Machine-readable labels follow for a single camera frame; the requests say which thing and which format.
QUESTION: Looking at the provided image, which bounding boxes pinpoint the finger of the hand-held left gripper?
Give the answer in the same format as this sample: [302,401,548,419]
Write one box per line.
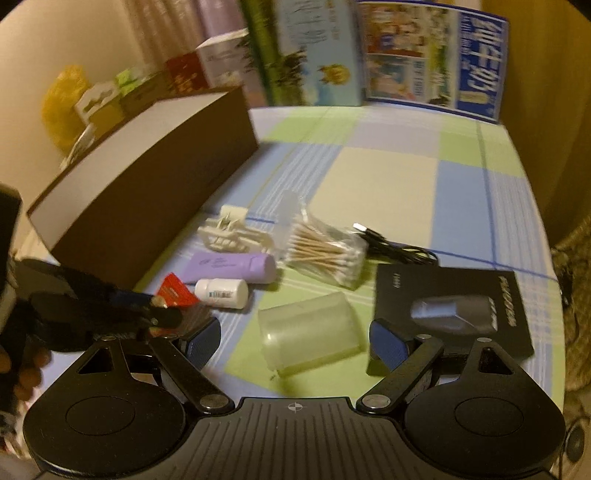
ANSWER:
[18,258,155,308]
[28,295,183,354]

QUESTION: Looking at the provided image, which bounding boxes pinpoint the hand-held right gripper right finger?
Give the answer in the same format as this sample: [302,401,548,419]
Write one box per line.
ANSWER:
[356,319,522,415]

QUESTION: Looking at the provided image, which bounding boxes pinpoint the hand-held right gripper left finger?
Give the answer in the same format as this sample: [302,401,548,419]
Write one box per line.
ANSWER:
[76,318,236,415]

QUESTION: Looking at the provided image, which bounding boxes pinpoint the small white bottle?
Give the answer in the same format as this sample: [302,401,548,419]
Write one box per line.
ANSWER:
[194,278,249,309]

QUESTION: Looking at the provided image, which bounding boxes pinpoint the red snack packet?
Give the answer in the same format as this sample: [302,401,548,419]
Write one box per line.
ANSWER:
[156,272,202,310]

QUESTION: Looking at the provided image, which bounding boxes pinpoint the purple tube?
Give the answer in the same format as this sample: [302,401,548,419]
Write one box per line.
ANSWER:
[181,251,278,284]

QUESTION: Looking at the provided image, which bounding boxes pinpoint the translucent plastic container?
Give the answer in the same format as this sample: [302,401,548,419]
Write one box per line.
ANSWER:
[257,291,369,378]

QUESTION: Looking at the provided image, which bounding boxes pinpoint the bag of cotton swabs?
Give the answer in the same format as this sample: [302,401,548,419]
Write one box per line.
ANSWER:
[276,190,370,291]

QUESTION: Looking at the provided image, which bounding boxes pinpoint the brown cardboard box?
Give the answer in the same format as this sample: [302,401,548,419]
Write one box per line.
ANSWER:
[27,85,259,288]

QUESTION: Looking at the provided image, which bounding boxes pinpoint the person's left hand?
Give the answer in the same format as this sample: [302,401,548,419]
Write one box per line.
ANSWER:
[0,346,51,403]

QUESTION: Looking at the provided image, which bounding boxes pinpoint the black shaver box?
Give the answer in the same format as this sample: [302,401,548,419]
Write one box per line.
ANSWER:
[366,264,535,377]

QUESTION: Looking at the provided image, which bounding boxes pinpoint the white hair claw clip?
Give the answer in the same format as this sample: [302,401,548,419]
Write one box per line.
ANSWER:
[198,205,278,253]

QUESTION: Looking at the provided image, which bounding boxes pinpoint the white yellow box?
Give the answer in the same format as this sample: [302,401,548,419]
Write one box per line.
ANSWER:
[74,82,124,126]

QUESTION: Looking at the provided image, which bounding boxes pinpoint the checkered tablecloth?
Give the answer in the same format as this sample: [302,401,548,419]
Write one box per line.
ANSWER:
[18,104,566,416]

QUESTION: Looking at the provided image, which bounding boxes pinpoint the brown carton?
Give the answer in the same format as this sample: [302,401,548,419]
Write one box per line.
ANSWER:
[120,74,171,116]

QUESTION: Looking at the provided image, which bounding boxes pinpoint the green tissue box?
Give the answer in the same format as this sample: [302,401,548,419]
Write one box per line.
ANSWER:
[115,65,155,90]

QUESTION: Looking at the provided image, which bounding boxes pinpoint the red box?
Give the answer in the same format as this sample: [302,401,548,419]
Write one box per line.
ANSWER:
[165,52,204,95]

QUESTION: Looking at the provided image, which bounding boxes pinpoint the pale curtain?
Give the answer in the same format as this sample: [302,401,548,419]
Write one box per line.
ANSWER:
[124,0,250,70]

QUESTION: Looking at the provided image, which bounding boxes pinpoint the blue milk carton box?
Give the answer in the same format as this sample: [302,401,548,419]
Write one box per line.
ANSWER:
[359,0,510,124]

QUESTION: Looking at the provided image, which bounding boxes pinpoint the black usb cable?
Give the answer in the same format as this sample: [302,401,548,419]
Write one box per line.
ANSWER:
[352,223,439,267]

